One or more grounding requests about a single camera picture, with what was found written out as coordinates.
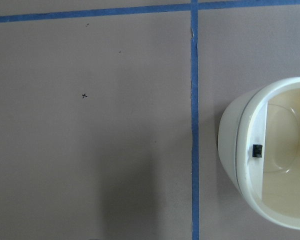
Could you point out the cream plastic bin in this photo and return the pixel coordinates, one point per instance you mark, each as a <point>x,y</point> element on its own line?
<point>259,148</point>

